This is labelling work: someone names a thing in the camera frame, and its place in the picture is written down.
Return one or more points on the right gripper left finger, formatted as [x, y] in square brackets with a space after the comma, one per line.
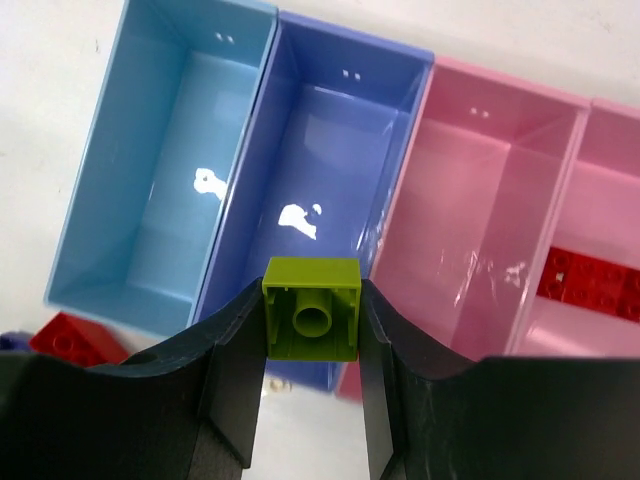
[185, 408]

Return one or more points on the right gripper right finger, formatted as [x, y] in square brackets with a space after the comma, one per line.
[431, 413]

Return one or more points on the green lego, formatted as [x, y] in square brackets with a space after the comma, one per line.
[312, 308]

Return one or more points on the red lego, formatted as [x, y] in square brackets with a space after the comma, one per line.
[591, 283]
[78, 341]

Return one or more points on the purple flat lego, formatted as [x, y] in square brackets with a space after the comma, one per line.
[15, 341]

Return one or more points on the narrow pink bin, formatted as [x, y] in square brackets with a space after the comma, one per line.
[471, 219]

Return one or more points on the wide pink bin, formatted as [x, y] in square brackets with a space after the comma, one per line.
[598, 217]

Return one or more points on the dark blue bin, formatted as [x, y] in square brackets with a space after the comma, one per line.
[321, 158]

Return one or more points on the light blue bin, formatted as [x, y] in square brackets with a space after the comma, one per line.
[164, 143]

